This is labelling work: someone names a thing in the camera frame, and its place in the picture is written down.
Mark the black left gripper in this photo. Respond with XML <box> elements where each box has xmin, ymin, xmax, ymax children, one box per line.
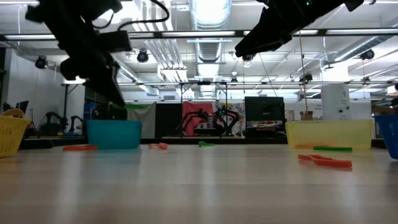
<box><xmin>58</xmin><ymin>29</ymin><xmax>127</xmax><ymax>109</ymax></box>

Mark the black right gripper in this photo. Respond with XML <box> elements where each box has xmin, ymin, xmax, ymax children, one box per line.
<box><xmin>234</xmin><ymin>0</ymin><xmax>315</xmax><ymax>59</ymax></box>

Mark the cream translucent rubber band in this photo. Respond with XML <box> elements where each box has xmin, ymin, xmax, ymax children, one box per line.
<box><xmin>1</xmin><ymin>108</ymin><xmax>25</xmax><ymax>119</ymax></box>

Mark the green stick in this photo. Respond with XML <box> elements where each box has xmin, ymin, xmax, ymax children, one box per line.
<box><xmin>312</xmin><ymin>145</ymin><xmax>353</xmax><ymax>152</ymax></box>

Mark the black overhead crossbeam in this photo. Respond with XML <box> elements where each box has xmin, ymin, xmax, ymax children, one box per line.
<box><xmin>0</xmin><ymin>28</ymin><xmax>398</xmax><ymax>41</ymax></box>

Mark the blue drum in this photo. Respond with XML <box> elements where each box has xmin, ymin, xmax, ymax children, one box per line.
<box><xmin>83</xmin><ymin>101</ymin><xmax>97</xmax><ymax>121</ymax></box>

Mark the teal plastic basket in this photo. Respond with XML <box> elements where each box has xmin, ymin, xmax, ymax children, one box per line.
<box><xmin>86</xmin><ymin>119</ymin><xmax>143</xmax><ymax>149</ymax></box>

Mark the grey hanging cloth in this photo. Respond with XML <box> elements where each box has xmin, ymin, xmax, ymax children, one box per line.
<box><xmin>126</xmin><ymin>102</ymin><xmax>156</xmax><ymax>139</ymax></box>

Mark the thin vertical pole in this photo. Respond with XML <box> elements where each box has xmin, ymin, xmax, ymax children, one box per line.
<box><xmin>298</xmin><ymin>30</ymin><xmax>309</xmax><ymax>113</ymax></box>

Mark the black hanging cloth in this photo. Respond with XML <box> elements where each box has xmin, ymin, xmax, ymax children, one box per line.
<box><xmin>155</xmin><ymin>103</ymin><xmax>183</xmax><ymax>138</ymax></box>

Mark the black screen cabinet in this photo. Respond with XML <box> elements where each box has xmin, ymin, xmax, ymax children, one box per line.
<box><xmin>244</xmin><ymin>96</ymin><xmax>285</xmax><ymax>139</ymax></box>

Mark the floral patterned cloth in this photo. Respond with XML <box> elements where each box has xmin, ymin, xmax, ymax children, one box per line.
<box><xmin>213</xmin><ymin>101</ymin><xmax>246</xmax><ymax>137</ymax></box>

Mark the dark computer monitor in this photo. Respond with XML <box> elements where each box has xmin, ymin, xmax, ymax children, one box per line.
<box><xmin>14</xmin><ymin>100</ymin><xmax>30</xmax><ymax>115</ymax></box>

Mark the red hanging cloth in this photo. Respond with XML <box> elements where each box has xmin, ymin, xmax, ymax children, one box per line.
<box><xmin>182</xmin><ymin>101</ymin><xmax>215</xmax><ymax>137</ymax></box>

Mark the white pillar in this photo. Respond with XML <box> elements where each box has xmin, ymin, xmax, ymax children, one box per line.
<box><xmin>320</xmin><ymin>83</ymin><xmax>351</xmax><ymax>121</ymax></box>

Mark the yellow perforated plastic basket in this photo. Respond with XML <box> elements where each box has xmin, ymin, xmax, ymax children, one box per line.
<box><xmin>0</xmin><ymin>115</ymin><xmax>32</xmax><ymax>158</ymax></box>

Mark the yellow translucent plastic basket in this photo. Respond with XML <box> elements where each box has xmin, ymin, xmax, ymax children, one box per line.
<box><xmin>285</xmin><ymin>119</ymin><xmax>374</xmax><ymax>152</ymax></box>

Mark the blue perforated plastic basket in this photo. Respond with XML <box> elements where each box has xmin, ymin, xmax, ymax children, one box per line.
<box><xmin>374</xmin><ymin>113</ymin><xmax>398</xmax><ymax>160</ymax></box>

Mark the silver ceiling duct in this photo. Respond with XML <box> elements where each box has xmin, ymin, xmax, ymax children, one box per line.
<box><xmin>188</xmin><ymin>0</ymin><xmax>233</xmax><ymax>99</ymax></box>

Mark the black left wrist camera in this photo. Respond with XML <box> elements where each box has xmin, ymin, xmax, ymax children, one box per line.
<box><xmin>98</xmin><ymin>30</ymin><xmax>133</xmax><ymax>53</ymax></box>

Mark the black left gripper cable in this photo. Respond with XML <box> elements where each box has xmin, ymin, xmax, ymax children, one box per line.
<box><xmin>93</xmin><ymin>0</ymin><xmax>171</xmax><ymax>32</ymax></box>

